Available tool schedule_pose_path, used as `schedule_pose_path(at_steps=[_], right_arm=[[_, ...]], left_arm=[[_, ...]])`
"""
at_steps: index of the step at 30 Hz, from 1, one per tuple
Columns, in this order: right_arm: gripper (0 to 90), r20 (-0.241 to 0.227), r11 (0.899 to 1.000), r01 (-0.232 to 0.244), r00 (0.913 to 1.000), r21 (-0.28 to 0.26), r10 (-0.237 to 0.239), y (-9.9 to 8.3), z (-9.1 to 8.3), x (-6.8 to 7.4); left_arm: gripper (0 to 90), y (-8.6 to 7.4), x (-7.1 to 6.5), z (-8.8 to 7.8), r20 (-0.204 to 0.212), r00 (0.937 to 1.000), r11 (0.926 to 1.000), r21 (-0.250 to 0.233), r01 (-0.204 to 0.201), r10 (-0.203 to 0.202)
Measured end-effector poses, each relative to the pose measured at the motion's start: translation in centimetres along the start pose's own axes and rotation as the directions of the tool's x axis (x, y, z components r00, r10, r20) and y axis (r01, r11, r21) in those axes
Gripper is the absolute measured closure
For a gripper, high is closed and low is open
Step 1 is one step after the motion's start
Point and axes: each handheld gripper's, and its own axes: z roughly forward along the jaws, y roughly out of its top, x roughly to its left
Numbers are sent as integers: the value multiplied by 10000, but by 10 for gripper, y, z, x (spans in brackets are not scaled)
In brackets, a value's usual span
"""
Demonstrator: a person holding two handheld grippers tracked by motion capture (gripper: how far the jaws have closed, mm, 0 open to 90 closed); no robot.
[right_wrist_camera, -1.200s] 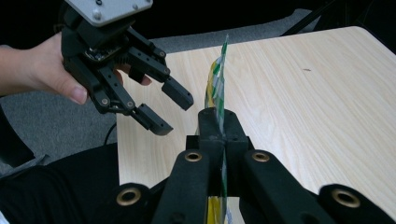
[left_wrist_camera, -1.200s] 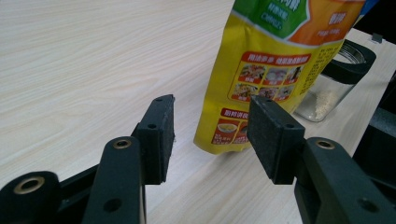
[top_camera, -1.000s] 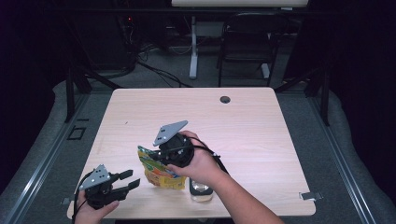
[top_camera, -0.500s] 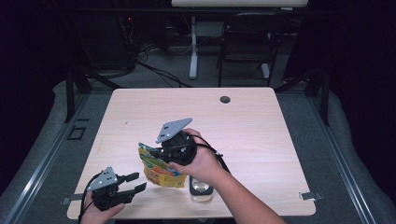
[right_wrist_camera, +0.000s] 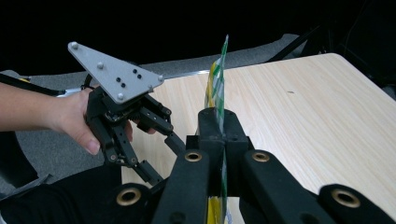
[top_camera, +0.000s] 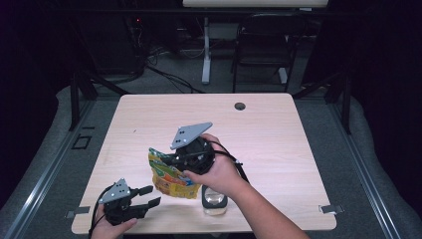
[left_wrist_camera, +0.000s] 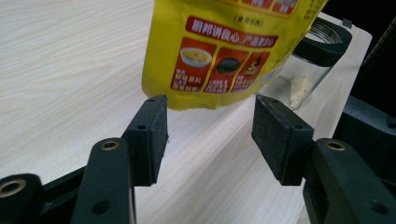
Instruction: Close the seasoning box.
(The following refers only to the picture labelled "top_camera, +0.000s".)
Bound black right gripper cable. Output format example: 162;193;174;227
208;140;251;184

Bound black floor cables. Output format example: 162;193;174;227
144;46;206;95

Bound yellow printed seasoning bag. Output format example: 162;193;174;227
147;146;202;200

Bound black folding chair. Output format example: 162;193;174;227
231;12;308;95

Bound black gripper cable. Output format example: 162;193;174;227
88;184;114;239
208;140;251;184

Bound black metal stand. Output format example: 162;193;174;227
67;70;131;132
292;71;353;135

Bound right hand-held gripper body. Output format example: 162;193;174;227
169;121;217;176

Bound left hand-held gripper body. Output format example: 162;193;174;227
99;177;142;227

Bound black cabinet with red light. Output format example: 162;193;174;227
70;12;146;77

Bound white desk with white legs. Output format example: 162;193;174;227
181;0;329;86

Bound clear jar with black lid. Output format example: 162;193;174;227
201;184;230;216

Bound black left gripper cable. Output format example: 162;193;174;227
88;184;114;239

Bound person's right hand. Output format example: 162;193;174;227
183;133;249;200

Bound aluminium floor rail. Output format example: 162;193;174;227
330;99;403;239
3;99;96;239

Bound person's left hand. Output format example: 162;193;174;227
91;213;138;239

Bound grey tape strip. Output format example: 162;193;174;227
65;205;92;219
318;204;345;215

